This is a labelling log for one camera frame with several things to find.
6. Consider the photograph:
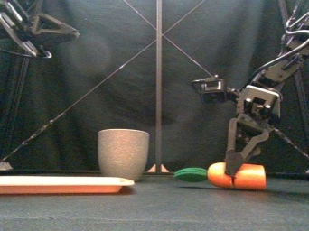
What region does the orange toy carrot green top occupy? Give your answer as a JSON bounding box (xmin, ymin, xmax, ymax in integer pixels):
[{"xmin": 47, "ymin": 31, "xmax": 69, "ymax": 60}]
[{"xmin": 175, "ymin": 162, "xmax": 268, "ymax": 191}]

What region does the pink rectangular plate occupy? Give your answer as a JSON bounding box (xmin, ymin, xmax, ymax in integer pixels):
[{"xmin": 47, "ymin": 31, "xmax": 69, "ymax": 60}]
[{"xmin": 0, "ymin": 175, "xmax": 137, "ymax": 195}]

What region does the black backdrop cloth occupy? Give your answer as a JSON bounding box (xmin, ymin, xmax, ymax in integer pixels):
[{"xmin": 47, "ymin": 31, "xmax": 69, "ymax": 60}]
[{"xmin": 0, "ymin": 0, "xmax": 309, "ymax": 175}]

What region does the grey speckled cup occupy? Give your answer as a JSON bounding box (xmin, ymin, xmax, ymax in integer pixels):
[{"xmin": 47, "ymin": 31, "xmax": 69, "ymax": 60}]
[{"xmin": 97, "ymin": 128, "xmax": 152, "ymax": 182}]

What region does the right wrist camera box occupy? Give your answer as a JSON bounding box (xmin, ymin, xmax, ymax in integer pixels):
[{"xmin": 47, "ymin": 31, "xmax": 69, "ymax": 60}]
[{"xmin": 192, "ymin": 75, "xmax": 229, "ymax": 104}]

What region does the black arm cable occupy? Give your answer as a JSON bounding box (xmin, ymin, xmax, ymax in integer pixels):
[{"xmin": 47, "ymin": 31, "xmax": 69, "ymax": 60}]
[{"xmin": 245, "ymin": 37, "xmax": 309, "ymax": 88}]

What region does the thin diagonal brace wire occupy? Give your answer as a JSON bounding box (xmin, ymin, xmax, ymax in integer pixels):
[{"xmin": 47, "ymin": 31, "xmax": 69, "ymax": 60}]
[
  {"xmin": 0, "ymin": 0, "xmax": 208, "ymax": 162},
  {"xmin": 121, "ymin": 0, "xmax": 216, "ymax": 79}
]

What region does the metal frame foot bracket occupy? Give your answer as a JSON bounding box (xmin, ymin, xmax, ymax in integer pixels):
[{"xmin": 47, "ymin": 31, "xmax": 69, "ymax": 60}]
[{"xmin": 146, "ymin": 163, "xmax": 172, "ymax": 174}]

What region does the grey vertical frame pole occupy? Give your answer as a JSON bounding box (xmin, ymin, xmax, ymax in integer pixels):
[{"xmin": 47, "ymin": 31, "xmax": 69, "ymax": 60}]
[{"xmin": 154, "ymin": 0, "xmax": 165, "ymax": 174}]

